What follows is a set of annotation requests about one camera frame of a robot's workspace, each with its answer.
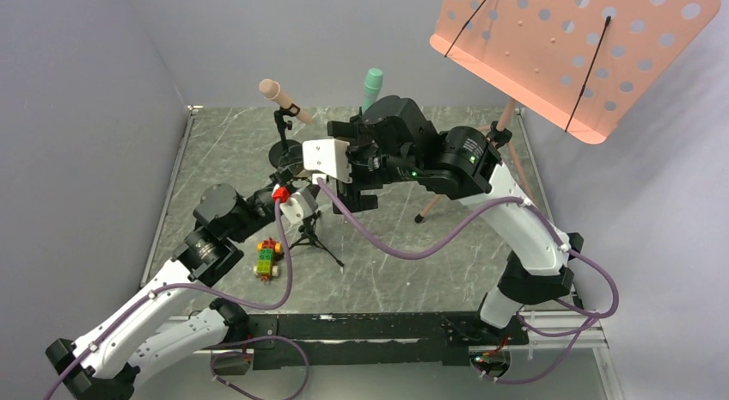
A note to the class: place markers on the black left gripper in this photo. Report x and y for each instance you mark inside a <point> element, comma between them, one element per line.
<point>285,177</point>

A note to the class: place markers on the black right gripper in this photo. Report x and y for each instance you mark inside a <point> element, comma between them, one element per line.
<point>356,191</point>

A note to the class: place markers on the black tripod shock-mount stand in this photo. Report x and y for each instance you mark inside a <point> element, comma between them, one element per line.
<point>307,235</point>

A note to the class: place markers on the black round-base mic stand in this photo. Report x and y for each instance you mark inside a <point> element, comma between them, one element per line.
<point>286,151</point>

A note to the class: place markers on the teal microphone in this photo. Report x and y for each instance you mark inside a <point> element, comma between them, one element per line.
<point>373,83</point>

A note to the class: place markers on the pink microphone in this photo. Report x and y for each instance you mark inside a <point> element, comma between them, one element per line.
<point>273,92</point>

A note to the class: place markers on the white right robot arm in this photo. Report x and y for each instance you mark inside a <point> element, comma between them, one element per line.
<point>393,141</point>

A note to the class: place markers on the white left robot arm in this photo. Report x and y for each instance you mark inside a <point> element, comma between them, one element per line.
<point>179,310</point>

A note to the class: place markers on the pink music stand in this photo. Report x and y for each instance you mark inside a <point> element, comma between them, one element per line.
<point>604,73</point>

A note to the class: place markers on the colourful brick toy car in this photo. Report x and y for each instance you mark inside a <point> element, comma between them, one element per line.
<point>270,252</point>

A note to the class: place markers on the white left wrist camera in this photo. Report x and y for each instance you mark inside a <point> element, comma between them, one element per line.
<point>300,205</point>

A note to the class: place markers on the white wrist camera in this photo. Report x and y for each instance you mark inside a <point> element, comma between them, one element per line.
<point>300,205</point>
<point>329,157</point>

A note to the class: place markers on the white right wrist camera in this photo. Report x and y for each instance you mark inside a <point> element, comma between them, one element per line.
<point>329,157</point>

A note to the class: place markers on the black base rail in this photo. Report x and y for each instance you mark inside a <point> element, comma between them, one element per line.
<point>271,342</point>

